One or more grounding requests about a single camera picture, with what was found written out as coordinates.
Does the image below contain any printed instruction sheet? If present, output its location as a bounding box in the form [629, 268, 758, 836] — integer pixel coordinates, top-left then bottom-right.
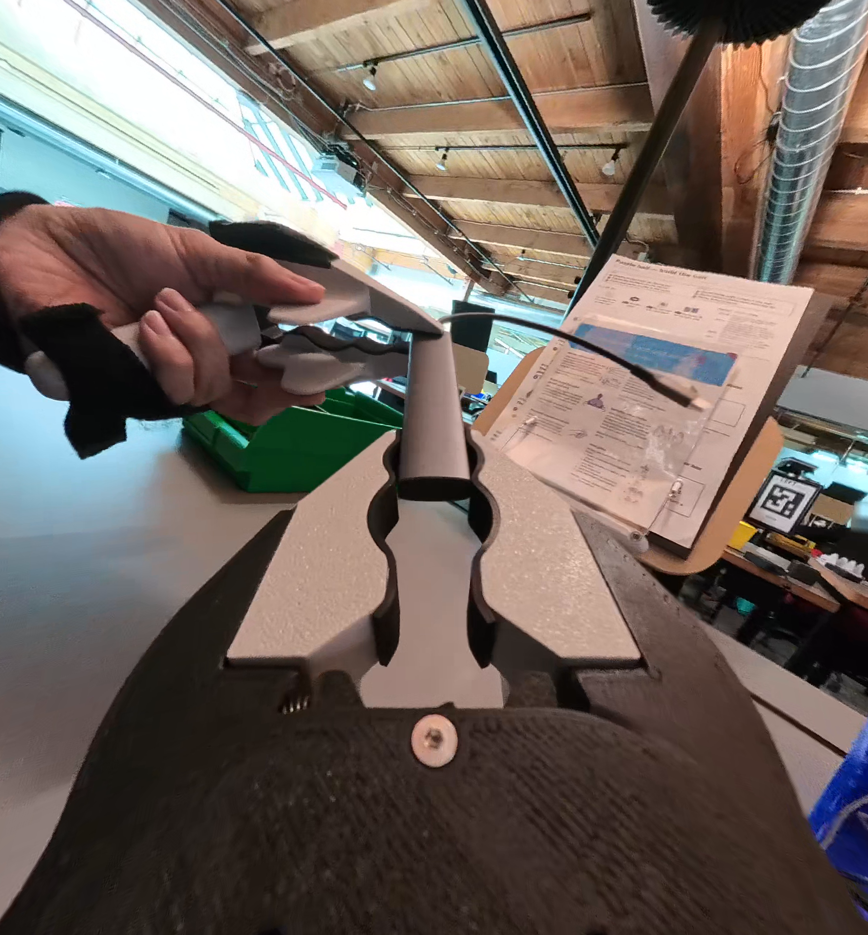
[491, 256, 815, 550]

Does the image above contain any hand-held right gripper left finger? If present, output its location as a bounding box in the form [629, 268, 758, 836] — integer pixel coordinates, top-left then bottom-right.
[226, 430, 401, 691]

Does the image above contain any black panel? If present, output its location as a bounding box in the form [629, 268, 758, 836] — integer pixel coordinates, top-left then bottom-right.
[452, 299, 495, 353]

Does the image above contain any blue plastic bin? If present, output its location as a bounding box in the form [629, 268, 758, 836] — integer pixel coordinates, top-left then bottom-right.
[808, 678, 868, 935]

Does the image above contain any person's left hand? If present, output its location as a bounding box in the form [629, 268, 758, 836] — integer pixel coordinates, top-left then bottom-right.
[0, 205, 327, 426]

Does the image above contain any green plastic bin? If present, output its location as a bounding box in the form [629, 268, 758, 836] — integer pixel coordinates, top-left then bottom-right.
[182, 387, 406, 495]

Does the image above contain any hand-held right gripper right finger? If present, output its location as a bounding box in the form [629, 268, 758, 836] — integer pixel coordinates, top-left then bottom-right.
[468, 430, 644, 672]

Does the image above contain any wooden document stand board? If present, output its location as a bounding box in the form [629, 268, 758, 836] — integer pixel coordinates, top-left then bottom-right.
[472, 343, 784, 578]

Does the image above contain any black floor lamp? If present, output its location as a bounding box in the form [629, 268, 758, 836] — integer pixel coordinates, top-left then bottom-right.
[593, 0, 830, 293]

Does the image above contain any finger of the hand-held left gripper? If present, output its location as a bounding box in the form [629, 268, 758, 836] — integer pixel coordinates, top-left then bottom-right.
[266, 256, 447, 338]
[253, 325, 413, 397]

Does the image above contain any silver ventilation duct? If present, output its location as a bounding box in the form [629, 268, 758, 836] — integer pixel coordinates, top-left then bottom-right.
[752, 0, 868, 286]

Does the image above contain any wooden workbench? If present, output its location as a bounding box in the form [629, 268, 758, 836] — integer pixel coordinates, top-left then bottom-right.
[722, 541, 868, 616]

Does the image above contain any black and white tag sign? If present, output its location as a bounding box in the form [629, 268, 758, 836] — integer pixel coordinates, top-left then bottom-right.
[743, 469, 824, 536]

